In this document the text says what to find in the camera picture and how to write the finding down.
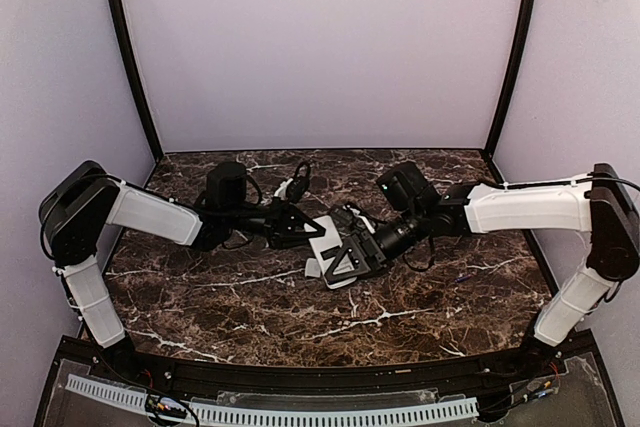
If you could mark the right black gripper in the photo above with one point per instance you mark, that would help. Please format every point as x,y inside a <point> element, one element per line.
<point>367,257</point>

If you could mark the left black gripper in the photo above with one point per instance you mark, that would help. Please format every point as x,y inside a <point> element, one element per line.
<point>275,227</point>

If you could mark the white remote control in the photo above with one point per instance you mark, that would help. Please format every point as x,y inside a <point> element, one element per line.
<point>325,249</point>

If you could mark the white battery cover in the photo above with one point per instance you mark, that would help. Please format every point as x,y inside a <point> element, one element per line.
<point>312,268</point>

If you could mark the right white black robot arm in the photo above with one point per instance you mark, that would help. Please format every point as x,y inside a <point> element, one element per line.
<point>597,202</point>

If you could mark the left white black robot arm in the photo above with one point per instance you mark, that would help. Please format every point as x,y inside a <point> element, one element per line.
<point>73,216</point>

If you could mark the green circuit board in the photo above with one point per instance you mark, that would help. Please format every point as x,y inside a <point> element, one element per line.
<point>164,406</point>

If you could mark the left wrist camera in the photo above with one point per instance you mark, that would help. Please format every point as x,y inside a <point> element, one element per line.
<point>293,189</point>

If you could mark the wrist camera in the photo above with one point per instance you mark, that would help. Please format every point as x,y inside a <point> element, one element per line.
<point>293,189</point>
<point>349,216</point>

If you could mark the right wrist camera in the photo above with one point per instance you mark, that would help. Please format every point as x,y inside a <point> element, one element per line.
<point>349,216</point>

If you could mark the white slotted cable duct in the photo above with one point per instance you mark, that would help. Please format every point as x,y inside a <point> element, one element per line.
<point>409,408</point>

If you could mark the black front rail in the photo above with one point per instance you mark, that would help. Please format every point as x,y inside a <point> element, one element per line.
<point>487,371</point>

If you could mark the left black frame post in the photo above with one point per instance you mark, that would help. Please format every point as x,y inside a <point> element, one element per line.
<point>134,79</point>

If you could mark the black frame post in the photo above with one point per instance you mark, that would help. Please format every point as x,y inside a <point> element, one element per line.
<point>516,53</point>
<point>134,79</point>

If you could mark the right black frame post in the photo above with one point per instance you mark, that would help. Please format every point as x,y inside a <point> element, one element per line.
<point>516,53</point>

